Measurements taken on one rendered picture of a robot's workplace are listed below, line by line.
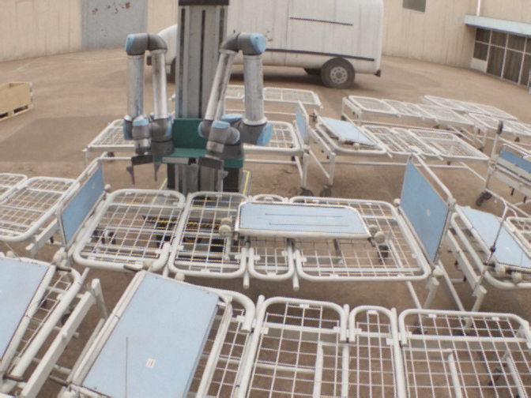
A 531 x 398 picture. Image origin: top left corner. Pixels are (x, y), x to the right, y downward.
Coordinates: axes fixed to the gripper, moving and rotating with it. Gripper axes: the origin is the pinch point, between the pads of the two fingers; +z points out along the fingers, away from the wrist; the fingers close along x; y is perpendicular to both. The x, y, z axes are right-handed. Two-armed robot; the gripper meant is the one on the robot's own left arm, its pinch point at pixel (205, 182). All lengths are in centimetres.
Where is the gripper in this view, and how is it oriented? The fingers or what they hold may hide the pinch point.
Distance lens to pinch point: 226.4
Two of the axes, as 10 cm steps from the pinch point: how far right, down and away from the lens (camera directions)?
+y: -1.6, 0.6, -9.9
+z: -2.4, 9.7, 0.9
